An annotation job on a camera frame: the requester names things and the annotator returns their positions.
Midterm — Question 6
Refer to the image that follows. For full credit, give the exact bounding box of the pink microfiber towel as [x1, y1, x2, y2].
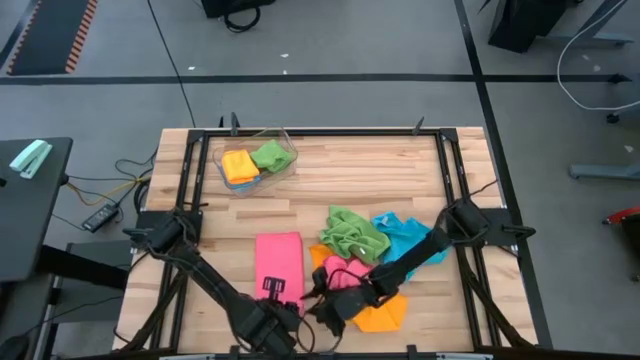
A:
[323, 254, 372, 291]
[254, 231, 306, 316]

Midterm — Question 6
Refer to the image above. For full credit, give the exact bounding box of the black side table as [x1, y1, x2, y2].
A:
[0, 137, 75, 284]

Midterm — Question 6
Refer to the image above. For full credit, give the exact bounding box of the black cabinet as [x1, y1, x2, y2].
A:
[487, 0, 571, 55]

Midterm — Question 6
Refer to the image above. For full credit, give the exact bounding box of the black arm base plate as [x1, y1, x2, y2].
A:
[122, 208, 204, 250]
[446, 207, 536, 247]

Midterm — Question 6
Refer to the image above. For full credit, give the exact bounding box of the black equipment box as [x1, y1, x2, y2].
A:
[201, 0, 277, 20]

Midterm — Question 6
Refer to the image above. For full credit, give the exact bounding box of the orange wire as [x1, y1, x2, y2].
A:
[66, 172, 151, 207]

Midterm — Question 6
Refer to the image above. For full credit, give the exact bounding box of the white floor cable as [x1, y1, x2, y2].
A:
[555, 0, 640, 114]

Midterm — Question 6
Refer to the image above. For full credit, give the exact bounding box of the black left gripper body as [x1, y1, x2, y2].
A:
[234, 298, 304, 356]

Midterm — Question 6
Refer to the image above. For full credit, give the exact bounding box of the black metal crossbar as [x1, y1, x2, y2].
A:
[38, 243, 130, 291]

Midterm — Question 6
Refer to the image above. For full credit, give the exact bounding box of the orange microfiber towel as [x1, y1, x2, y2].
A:
[221, 149, 261, 185]
[308, 243, 409, 334]

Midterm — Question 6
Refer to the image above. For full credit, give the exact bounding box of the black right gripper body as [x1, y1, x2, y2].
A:
[313, 267, 381, 337]

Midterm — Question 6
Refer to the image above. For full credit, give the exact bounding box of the coiled black cable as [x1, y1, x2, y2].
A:
[223, 4, 262, 34]

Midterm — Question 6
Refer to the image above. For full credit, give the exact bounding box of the red cart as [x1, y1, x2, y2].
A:
[602, 204, 640, 281]

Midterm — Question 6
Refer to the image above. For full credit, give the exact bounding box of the mint green stapler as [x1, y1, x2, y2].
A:
[8, 139, 54, 180]

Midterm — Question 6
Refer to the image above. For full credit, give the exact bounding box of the grey desk leg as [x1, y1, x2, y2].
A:
[547, 0, 639, 49]
[569, 163, 640, 181]

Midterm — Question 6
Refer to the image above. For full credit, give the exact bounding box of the clear plastic bin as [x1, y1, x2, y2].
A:
[212, 127, 300, 199]

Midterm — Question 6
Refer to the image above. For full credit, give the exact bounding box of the green microfiber towel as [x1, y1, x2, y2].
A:
[319, 204, 392, 265]
[249, 138, 296, 175]

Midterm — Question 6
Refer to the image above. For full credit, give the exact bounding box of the black power adapter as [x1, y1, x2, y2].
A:
[81, 203, 120, 233]

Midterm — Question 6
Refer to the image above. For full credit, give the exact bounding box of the black orange-striped floor mat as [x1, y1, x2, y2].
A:
[0, 0, 100, 77]

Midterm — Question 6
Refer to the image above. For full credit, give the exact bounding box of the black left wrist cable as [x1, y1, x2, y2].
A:
[294, 317, 317, 354]

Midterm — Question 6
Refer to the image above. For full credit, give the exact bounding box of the thin black floor cable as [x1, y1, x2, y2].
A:
[146, 0, 197, 129]

